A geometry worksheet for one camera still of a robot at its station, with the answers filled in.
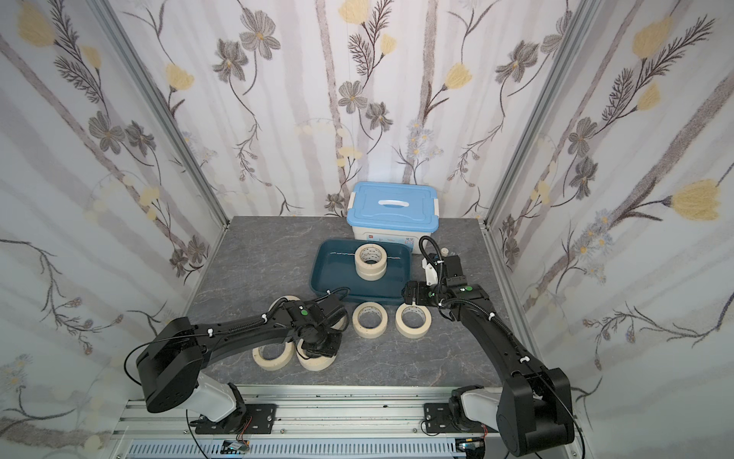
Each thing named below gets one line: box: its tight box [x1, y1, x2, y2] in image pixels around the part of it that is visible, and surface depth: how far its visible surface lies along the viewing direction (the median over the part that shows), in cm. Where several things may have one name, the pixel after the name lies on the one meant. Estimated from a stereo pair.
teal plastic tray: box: [309, 238, 412, 305], surface depth 106 cm
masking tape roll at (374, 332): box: [351, 302, 389, 340], surface depth 90 cm
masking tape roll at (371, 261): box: [354, 242, 388, 282], surface depth 103 cm
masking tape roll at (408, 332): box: [394, 302, 432, 339], surface depth 90 cm
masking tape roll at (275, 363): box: [252, 341, 296, 372], surface depth 84 cm
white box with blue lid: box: [345, 181, 440, 254], surface depth 104 cm
